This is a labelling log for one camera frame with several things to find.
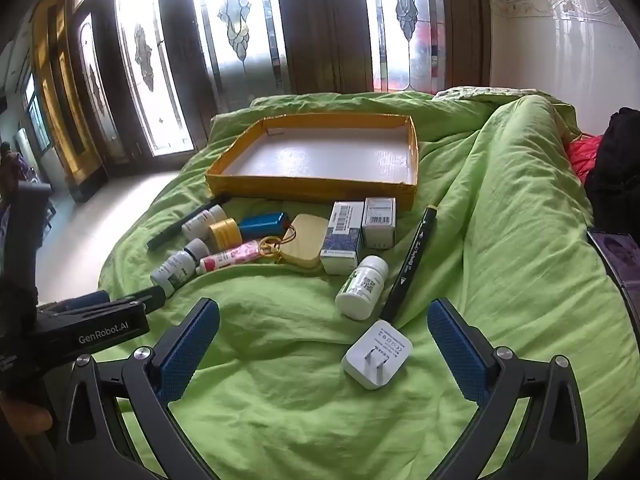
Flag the white bottle dark collar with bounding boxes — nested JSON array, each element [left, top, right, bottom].
[[150, 238, 209, 298]]

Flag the rose hand cream tube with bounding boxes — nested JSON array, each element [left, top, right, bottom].
[[195, 240, 260, 275]]

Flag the white power adapter plug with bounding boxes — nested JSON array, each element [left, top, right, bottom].
[[341, 320, 413, 390]]

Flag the white bottle red label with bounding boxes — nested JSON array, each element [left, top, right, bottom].
[[181, 205, 227, 240]]

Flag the yellow round jar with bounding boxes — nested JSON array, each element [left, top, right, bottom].
[[207, 218, 243, 252]]

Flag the black marker yellow cap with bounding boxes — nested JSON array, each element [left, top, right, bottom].
[[380, 205, 437, 323]]

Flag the white bottle green label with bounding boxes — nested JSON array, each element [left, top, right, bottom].
[[335, 256, 388, 321]]

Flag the small white medicine box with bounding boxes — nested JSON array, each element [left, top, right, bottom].
[[362, 197, 397, 249]]

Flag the cream plastic case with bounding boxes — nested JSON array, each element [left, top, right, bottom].
[[280, 214, 329, 269]]

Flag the blue white medicine box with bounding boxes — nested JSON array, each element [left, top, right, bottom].
[[320, 202, 364, 275]]

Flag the left hand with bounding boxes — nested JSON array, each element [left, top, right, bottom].
[[0, 394, 53, 437]]

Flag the black marker purple cap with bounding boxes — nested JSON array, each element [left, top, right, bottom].
[[146, 194, 230, 252]]

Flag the green bed quilt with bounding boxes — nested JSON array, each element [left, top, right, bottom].
[[98, 90, 640, 480]]

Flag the purple box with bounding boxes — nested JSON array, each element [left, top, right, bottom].
[[587, 229, 640, 310]]

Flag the black garment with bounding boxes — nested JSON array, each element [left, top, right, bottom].
[[585, 107, 640, 243]]

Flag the red cloth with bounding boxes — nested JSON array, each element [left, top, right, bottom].
[[565, 133, 602, 183]]

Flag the yellow cardboard tray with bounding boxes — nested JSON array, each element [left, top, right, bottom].
[[205, 113, 419, 211]]

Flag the white patterned pillow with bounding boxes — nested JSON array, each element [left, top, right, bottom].
[[433, 86, 540, 102]]

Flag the blue battery pack with wires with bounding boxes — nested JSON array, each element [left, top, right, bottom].
[[239, 211, 290, 242]]

